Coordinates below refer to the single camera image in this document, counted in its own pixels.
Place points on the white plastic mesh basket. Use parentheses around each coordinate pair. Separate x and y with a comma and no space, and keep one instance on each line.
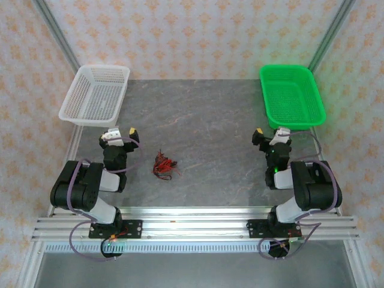
(99,96)

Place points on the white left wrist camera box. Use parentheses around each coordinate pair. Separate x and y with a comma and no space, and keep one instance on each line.
(112,133)

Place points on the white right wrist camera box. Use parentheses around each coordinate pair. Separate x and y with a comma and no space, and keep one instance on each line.
(282,132)

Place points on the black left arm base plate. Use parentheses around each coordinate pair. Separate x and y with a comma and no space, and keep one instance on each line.
(135,229)

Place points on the green plastic mesh basket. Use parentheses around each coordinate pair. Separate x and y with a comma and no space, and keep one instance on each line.
(294,99)

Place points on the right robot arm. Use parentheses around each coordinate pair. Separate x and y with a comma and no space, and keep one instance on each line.
(315,192)

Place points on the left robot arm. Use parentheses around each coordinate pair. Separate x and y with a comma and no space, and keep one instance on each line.
(75,186)

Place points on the aluminium mounting rail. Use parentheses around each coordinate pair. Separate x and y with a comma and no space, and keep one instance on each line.
(192,225)

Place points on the aluminium frame post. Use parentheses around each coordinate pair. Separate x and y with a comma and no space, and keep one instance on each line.
(57,33)
(330,33)

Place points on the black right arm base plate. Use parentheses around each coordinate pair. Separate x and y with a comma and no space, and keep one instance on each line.
(255,228)

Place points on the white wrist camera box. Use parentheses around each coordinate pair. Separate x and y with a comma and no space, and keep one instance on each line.
(282,132)
(112,133)

